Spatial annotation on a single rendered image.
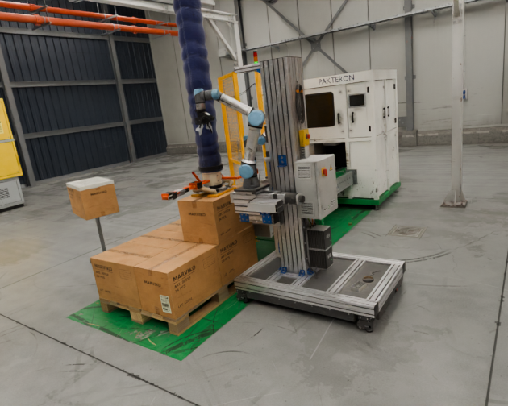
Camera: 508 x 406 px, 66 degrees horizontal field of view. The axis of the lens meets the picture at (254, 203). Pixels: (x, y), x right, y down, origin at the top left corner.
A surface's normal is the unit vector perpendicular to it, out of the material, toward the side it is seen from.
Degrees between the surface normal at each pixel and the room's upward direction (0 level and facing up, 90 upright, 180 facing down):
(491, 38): 90
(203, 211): 90
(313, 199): 90
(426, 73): 90
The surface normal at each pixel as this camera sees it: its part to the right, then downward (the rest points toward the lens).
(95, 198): 0.61, 0.12
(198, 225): -0.50, 0.27
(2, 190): 0.82, 0.04
